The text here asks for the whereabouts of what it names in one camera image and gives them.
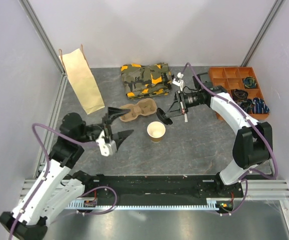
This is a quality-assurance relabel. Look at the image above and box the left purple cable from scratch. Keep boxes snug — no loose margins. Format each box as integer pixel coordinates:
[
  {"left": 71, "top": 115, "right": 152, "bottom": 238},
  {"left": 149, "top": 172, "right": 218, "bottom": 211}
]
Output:
[{"left": 8, "top": 122, "right": 99, "bottom": 240}]

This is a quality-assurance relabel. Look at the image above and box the brown paper bag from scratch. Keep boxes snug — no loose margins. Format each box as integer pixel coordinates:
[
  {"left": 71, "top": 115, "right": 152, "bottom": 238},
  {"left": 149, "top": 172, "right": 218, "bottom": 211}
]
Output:
[{"left": 58, "top": 45, "right": 105, "bottom": 115}]

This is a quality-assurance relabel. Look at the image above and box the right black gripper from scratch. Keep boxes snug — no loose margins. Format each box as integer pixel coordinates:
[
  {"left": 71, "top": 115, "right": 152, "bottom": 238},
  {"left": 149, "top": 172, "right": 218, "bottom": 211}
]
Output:
[{"left": 164, "top": 90, "right": 204, "bottom": 119}]

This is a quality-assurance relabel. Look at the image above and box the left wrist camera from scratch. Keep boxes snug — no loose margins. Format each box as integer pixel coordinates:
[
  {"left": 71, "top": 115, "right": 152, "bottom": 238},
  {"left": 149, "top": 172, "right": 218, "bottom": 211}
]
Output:
[{"left": 96, "top": 130, "right": 117, "bottom": 157}]

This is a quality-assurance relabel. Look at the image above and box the blue white striped sock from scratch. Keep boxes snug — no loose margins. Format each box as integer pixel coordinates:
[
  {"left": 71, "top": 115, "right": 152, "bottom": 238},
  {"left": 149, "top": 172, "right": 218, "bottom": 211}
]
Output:
[{"left": 251, "top": 97, "right": 270, "bottom": 114}]

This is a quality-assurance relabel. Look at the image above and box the orange compartment organizer tray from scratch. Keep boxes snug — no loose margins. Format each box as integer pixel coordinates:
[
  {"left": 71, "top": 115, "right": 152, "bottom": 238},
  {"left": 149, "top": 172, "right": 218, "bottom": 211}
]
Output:
[{"left": 208, "top": 66, "right": 269, "bottom": 121}]

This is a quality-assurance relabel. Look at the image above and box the brown paper coffee cup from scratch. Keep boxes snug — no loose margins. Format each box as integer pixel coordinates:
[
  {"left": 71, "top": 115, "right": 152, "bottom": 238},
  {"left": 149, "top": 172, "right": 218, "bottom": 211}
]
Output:
[{"left": 146, "top": 121, "right": 166, "bottom": 143}]

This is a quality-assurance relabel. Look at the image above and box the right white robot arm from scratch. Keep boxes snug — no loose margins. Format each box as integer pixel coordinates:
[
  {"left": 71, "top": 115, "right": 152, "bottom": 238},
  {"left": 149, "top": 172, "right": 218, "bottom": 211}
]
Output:
[{"left": 156, "top": 75, "right": 273, "bottom": 197}]

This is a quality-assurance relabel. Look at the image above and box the dark blue patterned sock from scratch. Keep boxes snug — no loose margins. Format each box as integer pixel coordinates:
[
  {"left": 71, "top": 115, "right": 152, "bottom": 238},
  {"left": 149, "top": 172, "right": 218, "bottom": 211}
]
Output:
[{"left": 237, "top": 98, "right": 254, "bottom": 114}]

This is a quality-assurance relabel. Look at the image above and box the white slotted cable duct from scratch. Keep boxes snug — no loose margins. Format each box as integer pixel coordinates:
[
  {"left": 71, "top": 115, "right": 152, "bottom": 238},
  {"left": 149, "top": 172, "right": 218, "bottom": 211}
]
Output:
[{"left": 64, "top": 199, "right": 219, "bottom": 211}]

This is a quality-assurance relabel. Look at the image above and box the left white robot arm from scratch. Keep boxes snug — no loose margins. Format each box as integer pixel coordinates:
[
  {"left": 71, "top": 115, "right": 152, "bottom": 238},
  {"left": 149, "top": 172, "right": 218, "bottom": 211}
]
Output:
[{"left": 0, "top": 107, "right": 133, "bottom": 240}]

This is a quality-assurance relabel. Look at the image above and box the cardboard cup carrier tray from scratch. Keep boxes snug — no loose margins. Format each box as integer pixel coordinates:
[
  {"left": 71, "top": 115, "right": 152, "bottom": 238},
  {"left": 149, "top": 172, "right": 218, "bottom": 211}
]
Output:
[{"left": 119, "top": 98, "right": 158, "bottom": 123}]

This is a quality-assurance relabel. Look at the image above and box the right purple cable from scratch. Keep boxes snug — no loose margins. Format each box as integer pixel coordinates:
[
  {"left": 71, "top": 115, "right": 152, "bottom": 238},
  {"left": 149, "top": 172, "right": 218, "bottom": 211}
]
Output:
[{"left": 183, "top": 62, "right": 280, "bottom": 216}]

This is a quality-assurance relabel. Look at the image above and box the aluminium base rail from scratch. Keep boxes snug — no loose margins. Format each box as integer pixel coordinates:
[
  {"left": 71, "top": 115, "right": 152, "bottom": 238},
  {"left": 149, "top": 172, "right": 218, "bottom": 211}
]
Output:
[{"left": 19, "top": 179, "right": 289, "bottom": 201}]

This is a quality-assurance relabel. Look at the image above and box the left aluminium frame post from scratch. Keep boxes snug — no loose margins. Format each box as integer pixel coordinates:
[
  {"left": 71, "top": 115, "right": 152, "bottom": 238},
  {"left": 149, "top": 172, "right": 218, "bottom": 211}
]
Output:
[{"left": 18, "top": 0, "right": 67, "bottom": 76}]

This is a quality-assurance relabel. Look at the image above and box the blue yellow rolled sock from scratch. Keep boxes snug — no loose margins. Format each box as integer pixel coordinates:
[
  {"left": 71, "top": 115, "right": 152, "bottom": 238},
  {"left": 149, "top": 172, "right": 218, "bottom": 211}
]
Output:
[{"left": 242, "top": 76, "right": 258, "bottom": 89}]

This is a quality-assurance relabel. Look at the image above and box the right aluminium frame post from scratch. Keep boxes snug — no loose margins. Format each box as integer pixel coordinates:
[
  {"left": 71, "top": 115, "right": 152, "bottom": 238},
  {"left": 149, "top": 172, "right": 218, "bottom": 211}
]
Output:
[{"left": 240, "top": 0, "right": 285, "bottom": 67}]

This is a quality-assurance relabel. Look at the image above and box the camouflage folded cloth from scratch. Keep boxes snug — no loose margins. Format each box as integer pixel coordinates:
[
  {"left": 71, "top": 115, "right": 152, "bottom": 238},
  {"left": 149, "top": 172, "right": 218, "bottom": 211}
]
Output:
[{"left": 120, "top": 62, "right": 174, "bottom": 99}]

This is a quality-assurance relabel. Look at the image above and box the white wrapped straw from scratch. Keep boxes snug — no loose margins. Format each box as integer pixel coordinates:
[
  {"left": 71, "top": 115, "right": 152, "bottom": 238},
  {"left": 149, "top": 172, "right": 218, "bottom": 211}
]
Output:
[{"left": 184, "top": 113, "right": 188, "bottom": 123}]

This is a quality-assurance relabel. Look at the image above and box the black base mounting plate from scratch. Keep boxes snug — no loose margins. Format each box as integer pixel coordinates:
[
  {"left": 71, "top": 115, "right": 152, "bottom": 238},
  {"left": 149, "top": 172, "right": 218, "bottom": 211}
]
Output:
[{"left": 72, "top": 171, "right": 244, "bottom": 207}]

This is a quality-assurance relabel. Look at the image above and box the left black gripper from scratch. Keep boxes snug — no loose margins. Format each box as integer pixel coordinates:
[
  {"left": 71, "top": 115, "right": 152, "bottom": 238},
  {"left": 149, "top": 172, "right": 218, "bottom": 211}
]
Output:
[{"left": 76, "top": 106, "right": 134, "bottom": 150}]

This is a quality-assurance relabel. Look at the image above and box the dark brown rolled sock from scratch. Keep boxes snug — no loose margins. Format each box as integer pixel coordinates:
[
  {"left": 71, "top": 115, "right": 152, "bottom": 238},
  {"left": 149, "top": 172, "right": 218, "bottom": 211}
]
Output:
[{"left": 231, "top": 89, "right": 249, "bottom": 102}]

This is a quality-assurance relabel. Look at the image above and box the aluminium frame post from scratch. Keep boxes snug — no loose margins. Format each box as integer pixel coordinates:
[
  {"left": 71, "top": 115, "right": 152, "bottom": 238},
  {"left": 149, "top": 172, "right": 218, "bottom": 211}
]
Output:
[
  {"left": 18, "top": 0, "right": 67, "bottom": 76},
  {"left": 240, "top": 0, "right": 285, "bottom": 67}
]

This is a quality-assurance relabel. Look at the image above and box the purple cable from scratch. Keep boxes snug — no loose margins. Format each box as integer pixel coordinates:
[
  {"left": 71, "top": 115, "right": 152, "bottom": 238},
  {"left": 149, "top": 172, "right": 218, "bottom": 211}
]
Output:
[
  {"left": 183, "top": 62, "right": 280, "bottom": 216},
  {"left": 8, "top": 122, "right": 99, "bottom": 240}
]

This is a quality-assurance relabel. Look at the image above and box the black plastic cup lid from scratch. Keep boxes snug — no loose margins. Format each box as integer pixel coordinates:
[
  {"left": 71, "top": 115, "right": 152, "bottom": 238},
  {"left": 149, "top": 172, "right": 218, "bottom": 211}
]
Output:
[{"left": 156, "top": 107, "right": 173, "bottom": 125}]

